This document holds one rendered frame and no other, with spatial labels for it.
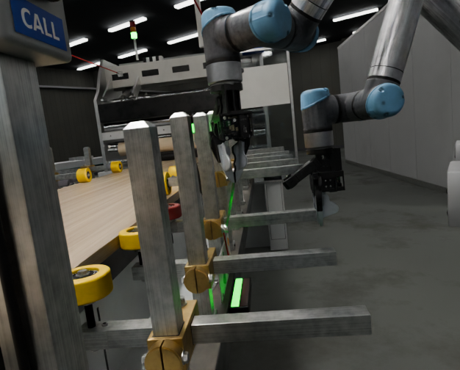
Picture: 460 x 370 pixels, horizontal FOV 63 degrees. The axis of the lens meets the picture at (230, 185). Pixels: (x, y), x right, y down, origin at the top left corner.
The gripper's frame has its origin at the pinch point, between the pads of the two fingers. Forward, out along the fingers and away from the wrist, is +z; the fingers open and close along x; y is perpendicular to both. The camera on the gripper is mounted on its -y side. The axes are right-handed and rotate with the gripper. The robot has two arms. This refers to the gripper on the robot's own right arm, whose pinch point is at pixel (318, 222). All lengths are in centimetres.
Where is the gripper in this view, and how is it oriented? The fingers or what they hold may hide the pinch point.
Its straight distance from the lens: 106.3
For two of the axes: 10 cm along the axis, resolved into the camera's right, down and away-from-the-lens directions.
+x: 0.9, -1.5, 9.8
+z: 1.2, 9.8, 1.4
